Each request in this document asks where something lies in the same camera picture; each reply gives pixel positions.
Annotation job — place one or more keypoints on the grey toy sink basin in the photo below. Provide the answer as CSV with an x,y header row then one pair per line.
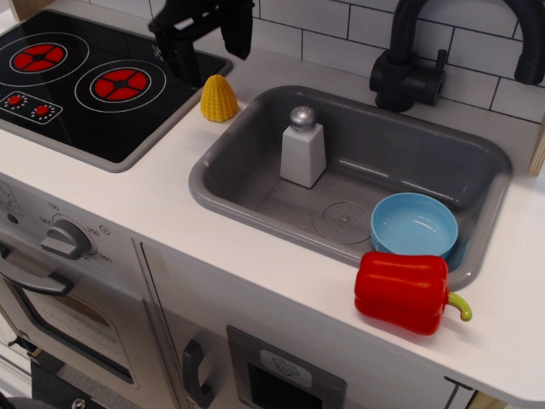
x,y
371,153

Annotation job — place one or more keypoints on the black toy stove top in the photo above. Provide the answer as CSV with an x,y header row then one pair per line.
x,y
92,92

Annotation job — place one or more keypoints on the toy oven door window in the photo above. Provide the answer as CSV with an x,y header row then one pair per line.
x,y
67,328

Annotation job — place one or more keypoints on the grey cabinet door handle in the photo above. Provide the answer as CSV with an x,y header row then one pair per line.
x,y
200,394

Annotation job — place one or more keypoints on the grey oven door handle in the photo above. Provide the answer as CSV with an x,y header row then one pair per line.
x,y
52,284

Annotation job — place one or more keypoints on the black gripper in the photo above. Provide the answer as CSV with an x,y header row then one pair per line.
x,y
191,20

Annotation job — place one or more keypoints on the yellow toy corn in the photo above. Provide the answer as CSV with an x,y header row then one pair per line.
x,y
218,101

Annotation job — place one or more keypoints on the red toy bell pepper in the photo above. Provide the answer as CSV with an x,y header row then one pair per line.
x,y
408,291

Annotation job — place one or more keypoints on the grey oven dial knob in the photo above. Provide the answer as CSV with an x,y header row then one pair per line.
x,y
65,239

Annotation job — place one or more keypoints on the black toy faucet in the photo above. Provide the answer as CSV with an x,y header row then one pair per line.
x,y
400,79

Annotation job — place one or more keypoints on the white salt shaker silver cap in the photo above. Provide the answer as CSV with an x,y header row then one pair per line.
x,y
303,157

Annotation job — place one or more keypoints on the grey dishwasher panel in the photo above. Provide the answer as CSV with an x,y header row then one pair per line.
x,y
268,377

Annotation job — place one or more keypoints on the light blue plastic bowl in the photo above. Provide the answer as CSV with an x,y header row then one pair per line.
x,y
413,224

